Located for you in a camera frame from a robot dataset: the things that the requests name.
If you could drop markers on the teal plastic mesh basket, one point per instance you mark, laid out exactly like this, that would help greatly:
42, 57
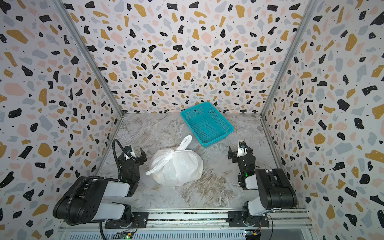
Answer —
207, 124

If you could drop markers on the white plastic bag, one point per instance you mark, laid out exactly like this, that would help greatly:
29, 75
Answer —
176, 166

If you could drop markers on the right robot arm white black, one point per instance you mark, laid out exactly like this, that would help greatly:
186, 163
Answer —
275, 192

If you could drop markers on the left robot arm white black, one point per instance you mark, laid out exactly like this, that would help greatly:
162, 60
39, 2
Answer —
84, 202

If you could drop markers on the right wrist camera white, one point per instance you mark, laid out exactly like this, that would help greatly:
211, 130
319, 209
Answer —
242, 149

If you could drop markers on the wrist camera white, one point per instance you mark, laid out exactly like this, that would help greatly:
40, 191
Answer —
242, 149
129, 153

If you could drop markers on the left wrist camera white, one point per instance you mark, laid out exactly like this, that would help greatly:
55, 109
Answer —
129, 153

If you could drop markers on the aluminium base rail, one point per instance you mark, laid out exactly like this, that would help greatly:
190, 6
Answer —
197, 224

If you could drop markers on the right aluminium corner post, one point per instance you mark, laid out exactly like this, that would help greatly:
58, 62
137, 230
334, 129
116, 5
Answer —
312, 4

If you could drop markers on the aluminium corner post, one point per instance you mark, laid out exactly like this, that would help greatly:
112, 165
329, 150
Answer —
64, 15
312, 4

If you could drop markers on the left aluminium corner post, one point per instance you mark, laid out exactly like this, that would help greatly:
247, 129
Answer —
64, 15

